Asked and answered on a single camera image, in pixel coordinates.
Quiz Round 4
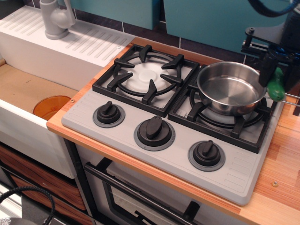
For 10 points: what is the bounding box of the black braided cable lower left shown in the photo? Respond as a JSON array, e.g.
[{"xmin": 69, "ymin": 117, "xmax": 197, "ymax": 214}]
[{"xmin": 0, "ymin": 186, "xmax": 56, "ymax": 225}]

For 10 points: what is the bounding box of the black blue braided cable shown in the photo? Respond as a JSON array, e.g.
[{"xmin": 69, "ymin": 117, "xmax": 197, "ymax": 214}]
[{"xmin": 248, "ymin": 0, "xmax": 298, "ymax": 17}]

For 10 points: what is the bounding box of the stainless steel pot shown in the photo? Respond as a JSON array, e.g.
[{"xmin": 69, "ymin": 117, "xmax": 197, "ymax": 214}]
[{"xmin": 196, "ymin": 61, "xmax": 271, "ymax": 116}]

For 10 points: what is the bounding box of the teal cabinet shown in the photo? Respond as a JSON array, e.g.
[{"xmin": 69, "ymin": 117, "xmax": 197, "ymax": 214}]
[
  {"xmin": 71, "ymin": 0, "xmax": 161, "ymax": 30},
  {"xmin": 164, "ymin": 0, "xmax": 286, "ymax": 53}
]

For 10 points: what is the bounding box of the black right stove knob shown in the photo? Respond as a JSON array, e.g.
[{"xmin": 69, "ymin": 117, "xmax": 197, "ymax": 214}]
[{"xmin": 188, "ymin": 140, "xmax": 225, "ymax": 172}]

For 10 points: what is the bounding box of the black burner grate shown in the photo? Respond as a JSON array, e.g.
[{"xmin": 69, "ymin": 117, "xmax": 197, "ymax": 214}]
[
  {"xmin": 92, "ymin": 44, "xmax": 200, "ymax": 117},
  {"xmin": 168, "ymin": 81, "xmax": 277, "ymax": 153}
]

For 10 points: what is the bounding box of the wood grain drawer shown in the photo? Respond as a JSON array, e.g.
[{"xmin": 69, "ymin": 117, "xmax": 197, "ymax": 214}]
[{"xmin": 0, "ymin": 144, "xmax": 93, "ymax": 225}]

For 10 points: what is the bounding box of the black stove knob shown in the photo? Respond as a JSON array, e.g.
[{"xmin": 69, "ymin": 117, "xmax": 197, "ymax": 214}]
[
  {"xmin": 93, "ymin": 101, "xmax": 126, "ymax": 128},
  {"xmin": 188, "ymin": 140, "xmax": 225, "ymax": 172},
  {"xmin": 134, "ymin": 116, "xmax": 176, "ymax": 151}
]

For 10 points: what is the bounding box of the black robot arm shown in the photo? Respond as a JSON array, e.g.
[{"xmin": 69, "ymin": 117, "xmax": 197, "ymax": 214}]
[{"xmin": 241, "ymin": 0, "xmax": 300, "ymax": 91}]

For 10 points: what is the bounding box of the teal cabinet right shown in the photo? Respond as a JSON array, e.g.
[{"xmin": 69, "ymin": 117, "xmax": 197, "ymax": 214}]
[{"xmin": 164, "ymin": 0, "xmax": 286, "ymax": 53}]

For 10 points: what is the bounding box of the black left stove knob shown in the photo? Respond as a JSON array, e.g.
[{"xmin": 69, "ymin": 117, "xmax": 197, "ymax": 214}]
[{"xmin": 93, "ymin": 101, "xmax": 126, "ymax": 128}]

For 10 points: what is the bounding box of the black left burner grate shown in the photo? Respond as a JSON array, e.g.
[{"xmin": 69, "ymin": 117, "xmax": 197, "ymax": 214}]
[{"xmin": 92, "ymin": 44, "xmax": 200, "ymax": 117}]

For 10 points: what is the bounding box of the orange plastic plate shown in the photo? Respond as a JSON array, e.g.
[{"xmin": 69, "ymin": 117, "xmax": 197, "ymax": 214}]
[{"xmin": 33, "ymin": 95, "xmax": 71, "ymax": 120}]

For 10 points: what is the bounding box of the black middle stove knob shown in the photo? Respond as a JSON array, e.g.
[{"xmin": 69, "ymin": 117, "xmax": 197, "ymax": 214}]
[{"xmin": 134, "ymin": 116, "xmax": 176, "ymax": 151}]

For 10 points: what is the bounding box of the oven door with window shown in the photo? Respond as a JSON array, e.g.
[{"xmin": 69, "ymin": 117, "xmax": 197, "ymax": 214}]
[{"xmin": 77, "ymin": 145, "xmax": 243, "ymax": 225}]

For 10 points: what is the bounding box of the teal cabinet left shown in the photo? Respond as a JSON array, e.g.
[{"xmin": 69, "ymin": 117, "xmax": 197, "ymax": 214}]
[{"xmin": 71, "ymin": 0, "xmax": 161, "ymax": 30}]

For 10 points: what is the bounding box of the black right burner grate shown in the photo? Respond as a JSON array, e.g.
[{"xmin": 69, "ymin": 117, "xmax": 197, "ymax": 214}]
[{"xmin": 168, "ymin": 81, "xmax": 277, "ymax": 153}]

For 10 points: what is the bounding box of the grey toy faucet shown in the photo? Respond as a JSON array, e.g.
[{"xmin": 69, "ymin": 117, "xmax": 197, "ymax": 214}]
[{"xmin": 39, "ymin": 0, "xmax": 75, "ymax": 40}]

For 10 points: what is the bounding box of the green toy pickle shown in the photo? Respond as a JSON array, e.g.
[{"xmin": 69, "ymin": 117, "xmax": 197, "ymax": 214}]
[{"xmin": 267, "ymin": 67, "xmax": 285, "ymax": 102}]

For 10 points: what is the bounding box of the black oven door handle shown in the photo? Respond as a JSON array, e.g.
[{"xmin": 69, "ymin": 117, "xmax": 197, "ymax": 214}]
[{"xmin": 84, "ymin": 158, "xmax": 200, "ymax": 225}]

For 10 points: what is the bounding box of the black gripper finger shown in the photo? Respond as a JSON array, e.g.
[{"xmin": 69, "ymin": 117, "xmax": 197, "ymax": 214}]
[
  {"xmin": 285, "ymin": 64, "xmax": 300, "ymax": 90},
  {"xmin": 259, "ymin": 50, "xmax": 278, "ymax": 87}
]

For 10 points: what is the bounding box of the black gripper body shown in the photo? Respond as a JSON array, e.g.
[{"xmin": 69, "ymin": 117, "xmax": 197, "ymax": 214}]
[{"xmin": 241, "ymin": 22, "xmax": 300, "ymax": 68}]

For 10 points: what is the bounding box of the grey toy stove top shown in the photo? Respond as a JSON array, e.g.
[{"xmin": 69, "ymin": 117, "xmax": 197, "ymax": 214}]
[{"xmin": 61, "ymin": 44, "xmax": 283, "ymax": 207}]

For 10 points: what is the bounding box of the white toy sink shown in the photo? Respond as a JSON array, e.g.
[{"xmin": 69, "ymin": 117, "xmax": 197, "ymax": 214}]
[{"xmin": 0, "ymin": 6, "xmax": 134, "ymax": 179}]

